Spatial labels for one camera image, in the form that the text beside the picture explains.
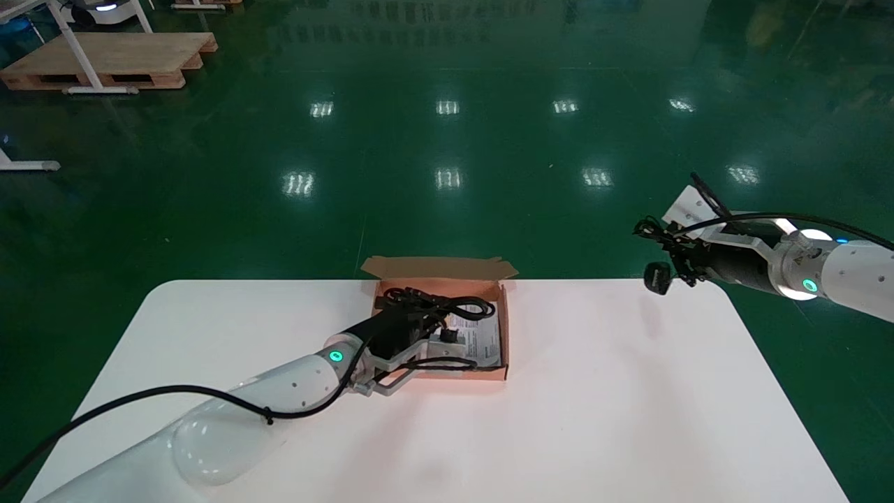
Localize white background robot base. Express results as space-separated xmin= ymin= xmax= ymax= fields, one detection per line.
xmin=61 ymin=0 xmax=140 ymax=27

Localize white metal floor foot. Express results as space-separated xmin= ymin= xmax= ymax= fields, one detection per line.
xmin=0 ymin=148 xmax=61 ymax=173

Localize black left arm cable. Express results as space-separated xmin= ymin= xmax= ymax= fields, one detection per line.
xmin=0 ymin=335 xmax=480 ymax=490

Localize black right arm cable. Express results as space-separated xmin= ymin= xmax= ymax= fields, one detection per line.
xmin=657 ymin=172 xmax=894 ymax=251

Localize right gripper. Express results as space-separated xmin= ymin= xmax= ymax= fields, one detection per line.
xmin=643 ymin=184 xmax=804 ymax=295

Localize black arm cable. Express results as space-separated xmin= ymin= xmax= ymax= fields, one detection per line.
xmin=657 ymin=172 xmax=894 ymax=251
xmin=0 ymin=335 xmax=480 ymax=490

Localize printed white instruction sheet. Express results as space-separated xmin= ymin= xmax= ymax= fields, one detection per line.
xmin=444 ymin=311 xmax=502 ymax=369

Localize thin black earphone wire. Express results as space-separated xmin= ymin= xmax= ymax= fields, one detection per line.
xmin=632 ymin=215 xmax=694 ymax=254

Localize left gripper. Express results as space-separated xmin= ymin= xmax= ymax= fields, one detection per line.
xmin=347 ymin=294 xmax=467 ymax=398

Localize white metal table frame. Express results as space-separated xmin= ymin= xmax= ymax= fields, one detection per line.
xmin=0 ymin=0 xmax=153 ymax=96

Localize thick black power cable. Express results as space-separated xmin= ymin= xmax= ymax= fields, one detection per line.
xmin=381 ymin=286 xmax=497 ymax=330

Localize large wooden pallet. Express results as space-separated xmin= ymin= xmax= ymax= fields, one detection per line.
xmin=0 ymin=32 xmax=219 ymax=92

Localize open brown cardboard box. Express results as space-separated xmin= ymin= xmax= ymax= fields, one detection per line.
xmin=360 ymin=256 xmax=519 ymax=382

